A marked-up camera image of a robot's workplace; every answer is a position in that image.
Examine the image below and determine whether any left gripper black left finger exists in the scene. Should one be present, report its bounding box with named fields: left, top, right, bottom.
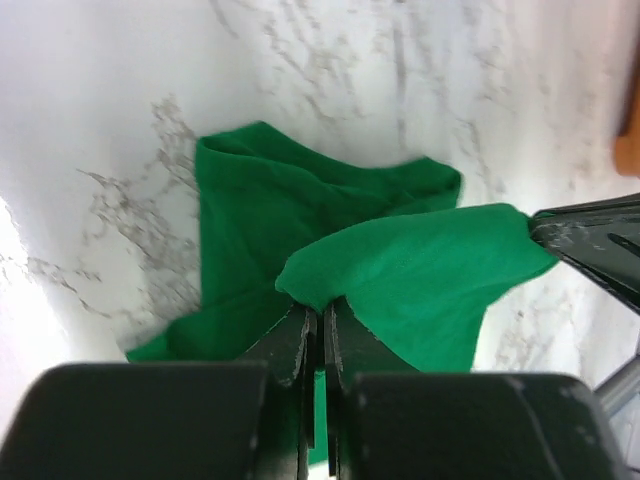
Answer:
left=242, top=304, right=318, bottom=479

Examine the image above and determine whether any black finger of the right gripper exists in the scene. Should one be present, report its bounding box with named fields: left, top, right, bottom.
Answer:
left=537, top=233, right=639, bottom=314
left=530, top=193, right=639, bottom=235

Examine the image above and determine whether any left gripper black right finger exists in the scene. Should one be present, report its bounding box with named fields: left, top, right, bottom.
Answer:
left=323, top=297, right=418, bottom=479

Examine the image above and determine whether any green t-shirt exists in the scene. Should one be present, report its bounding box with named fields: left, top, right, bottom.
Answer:
left=124, top=120, right=557, bottom=469

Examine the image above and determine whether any orange plastic tub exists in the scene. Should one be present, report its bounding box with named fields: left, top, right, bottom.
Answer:
left=613, top=58, right=639, bottom=177

